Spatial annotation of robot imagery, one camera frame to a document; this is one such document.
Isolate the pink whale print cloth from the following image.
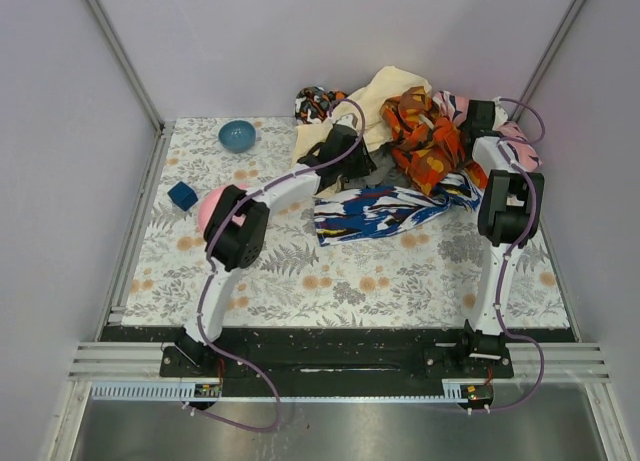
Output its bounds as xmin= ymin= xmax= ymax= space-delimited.
xmin=432 ymin=91 xmax=545 ymax=174

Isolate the cream plain cloth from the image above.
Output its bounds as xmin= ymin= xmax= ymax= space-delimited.
xmin=292 ymin=65 xmax=489 ymax=192

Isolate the orange camouflage cloth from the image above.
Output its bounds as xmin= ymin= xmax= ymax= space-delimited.
xmin=379 ymin=86 xmax=465 ymax=195

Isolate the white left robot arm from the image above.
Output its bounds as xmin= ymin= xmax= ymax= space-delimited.
xmin=175 ymin=115 xmax=373 ymax=366

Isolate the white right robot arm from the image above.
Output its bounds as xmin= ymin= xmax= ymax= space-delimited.
xmin=459 ymin=100 xmax=545 ymax=377

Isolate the black orange patterned cloth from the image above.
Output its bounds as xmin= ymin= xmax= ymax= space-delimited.
xmin=294 ymin=86 xmax=348 ymax=125

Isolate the grey cloth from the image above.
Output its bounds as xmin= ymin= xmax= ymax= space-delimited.
xmin=339 ymin=145 xmax=412 ymax=205

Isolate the blue white patterned cloth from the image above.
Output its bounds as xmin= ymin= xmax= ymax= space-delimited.
xmin=313 ymin=173 xmax=483 ymax=247

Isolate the blue ceramic bowl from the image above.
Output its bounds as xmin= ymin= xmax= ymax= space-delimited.
xmin=218 ymin=120 xmax=257 ymax=154

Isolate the pink plastic bowl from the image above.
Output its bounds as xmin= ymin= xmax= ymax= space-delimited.
xmin=197 ymin=186 xmax=226 ymax=234

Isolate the floral table mat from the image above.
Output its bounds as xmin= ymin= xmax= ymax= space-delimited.
xmin=121 ymin=115 xmax=572 ymax=330

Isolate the dark blue cube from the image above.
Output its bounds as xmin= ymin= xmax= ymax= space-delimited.
xmin=167 ymin=181 xmax=198 ymax=211

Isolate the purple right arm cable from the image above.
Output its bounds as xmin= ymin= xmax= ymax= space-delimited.
xmin=459 ymin=97 xmax=547 ymax=415

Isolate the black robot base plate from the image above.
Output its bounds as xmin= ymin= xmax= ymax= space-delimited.
xmin=159 ymin=328 xmax=514 ymax=390

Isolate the grey slotted cable duct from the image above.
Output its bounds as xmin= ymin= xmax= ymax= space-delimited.
xmin=90 ymin=378 xmax=493 ymax=405

